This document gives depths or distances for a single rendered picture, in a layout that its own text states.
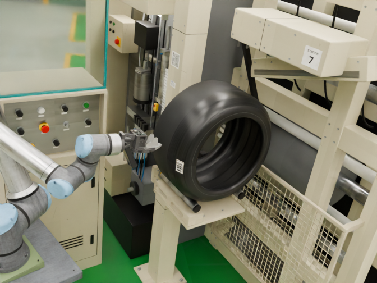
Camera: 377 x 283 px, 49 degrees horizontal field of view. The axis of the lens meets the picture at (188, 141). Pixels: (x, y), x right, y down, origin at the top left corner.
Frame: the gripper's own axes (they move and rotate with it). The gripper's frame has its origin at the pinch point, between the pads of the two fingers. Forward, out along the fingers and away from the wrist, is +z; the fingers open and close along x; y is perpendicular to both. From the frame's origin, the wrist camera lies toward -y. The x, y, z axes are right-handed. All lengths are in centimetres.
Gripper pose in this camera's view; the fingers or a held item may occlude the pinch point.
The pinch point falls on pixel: (158, 146)
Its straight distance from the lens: 186.0
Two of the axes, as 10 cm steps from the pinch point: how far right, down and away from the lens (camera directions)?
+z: 8.2, -0.4, 5.7
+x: -5.3, -4.5, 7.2
